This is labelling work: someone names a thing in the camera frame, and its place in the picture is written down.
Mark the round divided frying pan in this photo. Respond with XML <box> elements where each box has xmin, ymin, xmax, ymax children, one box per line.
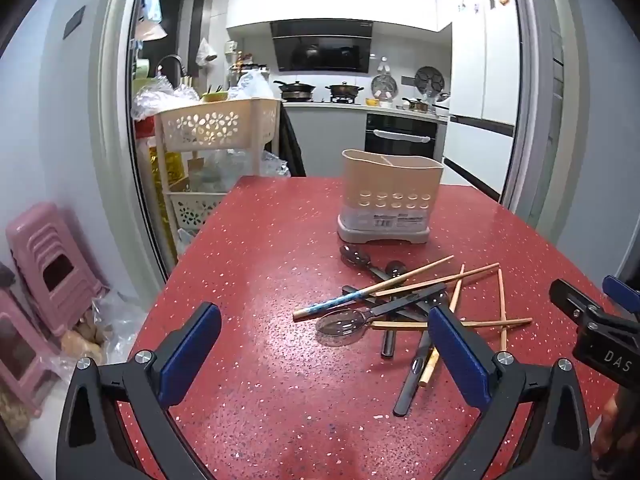
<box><xmin>414</xmin><ymin>66</ymin><xmax>446</xmax><ymax>97</ymax></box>

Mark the clear plastic bag of ginger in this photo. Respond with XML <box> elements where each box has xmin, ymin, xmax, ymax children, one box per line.
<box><xmin>60</xmin><ymin>290</ymin><xmax>151</xmax><ymax>367</ymax></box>

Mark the black built-in oven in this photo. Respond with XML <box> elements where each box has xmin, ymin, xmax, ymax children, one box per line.
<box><xmin>364</xmin><ymin>113</ymin><xmax>438</xmax><ymax>161</ymax></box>

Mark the beige utensil holder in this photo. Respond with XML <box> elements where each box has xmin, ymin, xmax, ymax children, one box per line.
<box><xmin>336</xmin><ymin>148</ymin><xmax>444</xmax><ymax>247</ymax></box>

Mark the blue patterned wooden chopstick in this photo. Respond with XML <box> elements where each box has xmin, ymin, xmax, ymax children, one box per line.
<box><xmin>292</xmin><ymin>255</ymin><xmax>455</xmax><ymax>322</ymax></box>

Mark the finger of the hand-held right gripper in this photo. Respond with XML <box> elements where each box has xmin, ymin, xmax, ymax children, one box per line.
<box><xmin>602</xmin><ymin>275</ymin><xmax>640</xmax><ymax>311</ymax></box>
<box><xmin>549</xmin><ymin>279</ymin><xmax>601</xmax><ymax>326</ymax></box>

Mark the black wok with lid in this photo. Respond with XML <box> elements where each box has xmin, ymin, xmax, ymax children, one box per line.
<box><xmin>274</xmin><ymin>80</ymin><xmax>317</xmax><ymax>102</ymax></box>

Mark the large clear spoon black handle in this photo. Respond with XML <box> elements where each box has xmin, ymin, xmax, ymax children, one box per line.
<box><xmin>316</xmin><ymin>282</ymin><xmax>447</xmax><ymax>347</ymax></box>

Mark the white refrigerator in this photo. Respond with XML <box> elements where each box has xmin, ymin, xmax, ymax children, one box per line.
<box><xmin>442</xmin><ymin>0</ymin><xmax>522</xmax><ymax>202</ymax></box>

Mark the black range hood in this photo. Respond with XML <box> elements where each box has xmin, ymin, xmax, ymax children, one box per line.
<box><xmin>270</xmin><ymin>21</ymin><xmax>375</xmax><ymax>73</ymax></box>

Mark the stack of pink plastic stools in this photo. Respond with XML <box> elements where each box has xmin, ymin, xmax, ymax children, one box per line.
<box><xmin>5</xmin><ymin>202</ymin><xmax>108</xmax><ymax>338</ymax></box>

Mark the round metal steamer rack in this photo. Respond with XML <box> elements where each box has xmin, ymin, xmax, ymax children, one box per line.
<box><xmin>371</xmin><ymin>74</ymin><xmax>398</xmax><ymax>101</ymax></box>

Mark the beige plastic storage cart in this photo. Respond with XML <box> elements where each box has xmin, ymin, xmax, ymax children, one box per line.
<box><xmin>152</xmin><ymin>97</ymin><xmax>283</xmax><ymax>241</ymax></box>

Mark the chrome kitchen faucet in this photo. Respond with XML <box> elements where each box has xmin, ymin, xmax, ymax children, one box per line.
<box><xmin>155</xmin><ymin>54</ymin><xmax>187</xmax><ymax>81</ymax></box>

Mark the gold foil bag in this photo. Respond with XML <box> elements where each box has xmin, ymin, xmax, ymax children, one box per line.
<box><xmin>147</xmin><ymin>147</ymin><xmax>178</xmax><ymax>261</ymax></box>

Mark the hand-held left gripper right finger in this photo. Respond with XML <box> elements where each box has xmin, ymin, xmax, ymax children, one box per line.
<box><xmin>426</xmin><ymin>305</ymin><xmax>596</xmax><ymax>480</ymax></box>

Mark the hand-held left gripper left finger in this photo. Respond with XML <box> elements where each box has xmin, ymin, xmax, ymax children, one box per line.
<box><xmin>56</xmin><ymin>302</ymin><xmax>222</xmax><ymax>480</ymax></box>

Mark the white hanging plastic bag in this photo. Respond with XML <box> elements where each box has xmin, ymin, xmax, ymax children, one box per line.
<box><xmin>195</xmin><ymin>37</ymin><xmax>218</xmax><ymax>67</ymax></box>

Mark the dark wall switch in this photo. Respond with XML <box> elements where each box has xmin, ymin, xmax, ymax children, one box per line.
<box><xmin>62</xmin><ymin>6</ymin><xmax>86</xmax><ymax>40</ymax></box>

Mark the dark hanging garment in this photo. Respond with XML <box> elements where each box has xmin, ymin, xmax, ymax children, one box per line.
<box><xmin>277</xmin><ymin>102</ymin><xmax>307</xmax><ymax>177</ymax></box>

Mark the dark cooking pot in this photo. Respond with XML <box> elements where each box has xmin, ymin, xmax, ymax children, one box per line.
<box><xmin>326</xmin><ymin>81</ymin><xmax>364</xmax><ymax>104</ymax></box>

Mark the pink plastic stool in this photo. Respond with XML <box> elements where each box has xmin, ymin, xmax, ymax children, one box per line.
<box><xmin>0</xmin><ymin>287</ymin><xmax>57</xmax><ymax>418</ymax></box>

